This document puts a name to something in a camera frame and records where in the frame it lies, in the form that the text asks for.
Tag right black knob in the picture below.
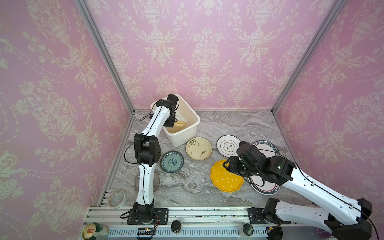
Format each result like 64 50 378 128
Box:
240 223 254 237

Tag white plate red-green rim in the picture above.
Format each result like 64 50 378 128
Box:
248 176 280 196

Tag white plate with clover emblem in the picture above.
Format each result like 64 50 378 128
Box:
217 135 241 158

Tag black knob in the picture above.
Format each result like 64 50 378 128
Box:
240 223 254 237
171 220 182 234

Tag green drink can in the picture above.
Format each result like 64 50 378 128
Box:
82 223 110 240

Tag white plate green lettered rim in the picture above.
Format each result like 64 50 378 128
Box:
253 140 280 157

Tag cream plate with green leaves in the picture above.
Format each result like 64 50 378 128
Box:
186 137 213 161

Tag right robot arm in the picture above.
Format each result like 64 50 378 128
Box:
223 141 377 240

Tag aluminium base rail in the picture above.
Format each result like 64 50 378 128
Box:
84 207 319 240

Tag tape roll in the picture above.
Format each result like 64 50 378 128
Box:
107 190 126 209

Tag yellow white-dotted scalloped plate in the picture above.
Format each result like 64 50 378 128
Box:
210 160 244 193

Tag clear glass plate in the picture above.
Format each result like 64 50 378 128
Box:
134 169 161 194

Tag teal patterned small plate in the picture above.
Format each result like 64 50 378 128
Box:
161 151 184 174

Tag pale yellow round plate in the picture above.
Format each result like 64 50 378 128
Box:
174 121 188 129

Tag left black knob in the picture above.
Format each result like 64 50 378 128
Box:
171 220 182 234

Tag white plastic bin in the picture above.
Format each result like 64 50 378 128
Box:
162 94 201 147

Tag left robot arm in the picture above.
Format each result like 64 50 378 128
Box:
133 94 179 224

